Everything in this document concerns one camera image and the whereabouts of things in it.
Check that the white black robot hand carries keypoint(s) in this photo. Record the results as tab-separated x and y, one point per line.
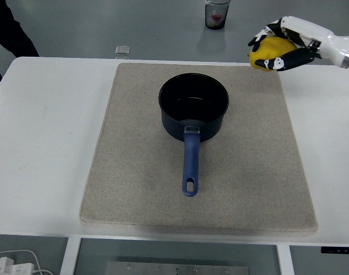
303	40

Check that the clear cup with toys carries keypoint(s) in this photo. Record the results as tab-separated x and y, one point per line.
216	14

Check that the beige felt mat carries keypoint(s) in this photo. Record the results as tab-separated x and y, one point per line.
198	149

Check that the small clear square box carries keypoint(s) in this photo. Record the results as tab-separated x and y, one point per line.
122	50

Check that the black table control panel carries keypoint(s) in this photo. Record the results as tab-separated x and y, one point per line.
339	250

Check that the grey metal plate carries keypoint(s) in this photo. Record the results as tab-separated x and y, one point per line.
177	268

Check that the person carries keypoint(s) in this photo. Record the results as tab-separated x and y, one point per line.
8	37

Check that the white power strip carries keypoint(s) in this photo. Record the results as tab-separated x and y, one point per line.
11	266

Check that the white table frame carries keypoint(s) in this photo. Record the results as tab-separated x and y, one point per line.
74	255

